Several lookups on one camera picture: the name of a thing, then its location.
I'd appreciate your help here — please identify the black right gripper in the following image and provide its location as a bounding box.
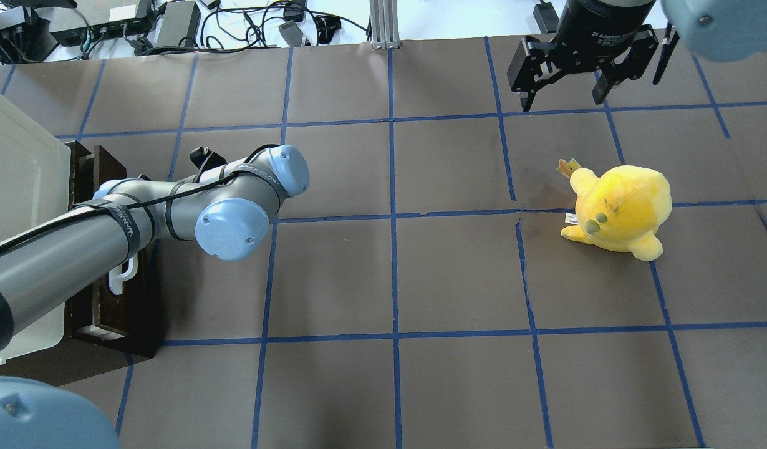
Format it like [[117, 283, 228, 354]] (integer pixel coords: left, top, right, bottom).
[[507, 1, 659, 113]]

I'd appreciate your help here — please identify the white drawer handle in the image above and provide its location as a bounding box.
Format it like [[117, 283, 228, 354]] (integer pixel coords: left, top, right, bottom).
[[107, 254, 138, 296]]

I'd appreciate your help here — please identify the dark wooden drawer cabinet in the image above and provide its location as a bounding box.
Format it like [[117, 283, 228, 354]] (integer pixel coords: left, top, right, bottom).
[[22, 141, 163, 386]]

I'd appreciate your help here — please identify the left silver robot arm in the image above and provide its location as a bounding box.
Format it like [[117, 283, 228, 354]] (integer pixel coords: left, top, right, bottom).
[[0, 144, 310, 448]]

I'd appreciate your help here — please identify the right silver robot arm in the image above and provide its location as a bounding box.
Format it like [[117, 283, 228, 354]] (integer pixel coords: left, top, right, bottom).
[[507, 1, 767, 112]]

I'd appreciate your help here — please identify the yellow plush dinosaur toy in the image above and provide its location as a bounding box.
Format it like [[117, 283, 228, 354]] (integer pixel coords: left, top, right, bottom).
[[557, 158, 672, 262]]

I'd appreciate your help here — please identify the black power adapter brick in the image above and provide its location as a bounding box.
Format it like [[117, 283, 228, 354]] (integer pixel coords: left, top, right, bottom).
[[153, 1, 201, 48]]

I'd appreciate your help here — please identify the aluminium frame post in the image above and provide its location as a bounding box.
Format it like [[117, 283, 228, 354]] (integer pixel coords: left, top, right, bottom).
[[367, 0, 401, 49]]

